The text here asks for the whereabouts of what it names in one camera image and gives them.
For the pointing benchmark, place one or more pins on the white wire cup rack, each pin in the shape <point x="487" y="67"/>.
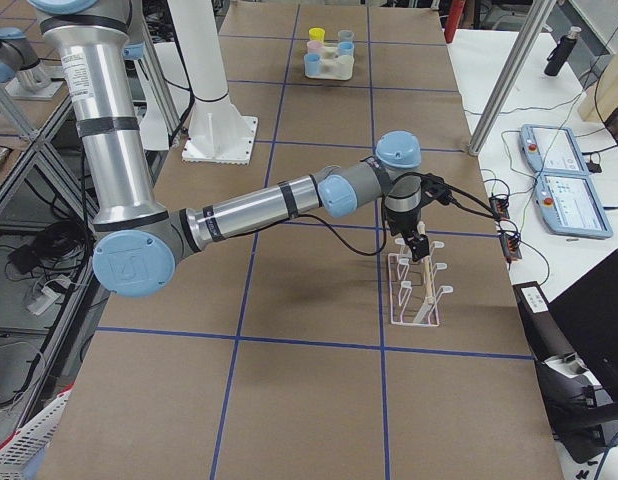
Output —
<point x="414" y="295"/>

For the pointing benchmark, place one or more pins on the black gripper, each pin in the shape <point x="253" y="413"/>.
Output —
<point x="403" y="223"/>

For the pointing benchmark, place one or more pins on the yellow plastic cup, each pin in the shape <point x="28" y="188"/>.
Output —
<point x="316" y="34"/>

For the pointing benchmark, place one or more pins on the black water bottle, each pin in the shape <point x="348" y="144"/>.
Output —
<point x="559" y="55"/>

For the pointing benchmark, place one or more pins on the grey plastic cup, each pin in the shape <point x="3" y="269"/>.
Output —
<point x="345" y="36"/>

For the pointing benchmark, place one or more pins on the black laptop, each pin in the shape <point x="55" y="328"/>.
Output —
<point x="582" y="320"/>

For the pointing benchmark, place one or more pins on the cream plastic tray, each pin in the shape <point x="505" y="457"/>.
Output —
<point x="339" y="69"/>

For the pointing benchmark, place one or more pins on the teach pendant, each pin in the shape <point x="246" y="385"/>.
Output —
<point x="569" y="206"/>
<point x="551" y="148"/>

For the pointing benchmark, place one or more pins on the white perforated basket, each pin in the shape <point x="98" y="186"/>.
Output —
<point x="22" y="454"/>

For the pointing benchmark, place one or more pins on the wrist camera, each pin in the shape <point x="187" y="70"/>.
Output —
<point x="434" y="188"/>

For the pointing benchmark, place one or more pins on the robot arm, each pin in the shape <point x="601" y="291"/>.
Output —
<point x="139" y="242"/>

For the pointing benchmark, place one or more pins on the aluminium frame post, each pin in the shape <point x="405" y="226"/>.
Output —
<point x="523" y="44"/>

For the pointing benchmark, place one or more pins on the pink plastic cup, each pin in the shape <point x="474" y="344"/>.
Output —
<point x="314" y="46"/>

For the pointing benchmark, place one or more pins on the light blue plastic cup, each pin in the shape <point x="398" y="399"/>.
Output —
<point x="346" y="48"/>

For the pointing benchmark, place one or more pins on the lower teach pendant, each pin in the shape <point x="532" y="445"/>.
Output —
<point x="569" y="206"/>

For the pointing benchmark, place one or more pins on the cream plastic cup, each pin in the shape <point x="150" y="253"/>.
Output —
<point x="329" y="52"/>

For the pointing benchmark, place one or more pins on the upper teach pendant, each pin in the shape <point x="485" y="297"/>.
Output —
<point x="551" y="148"/>

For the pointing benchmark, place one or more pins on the white camera pillar base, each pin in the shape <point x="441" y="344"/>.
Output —
<point x="217" y="131"/>

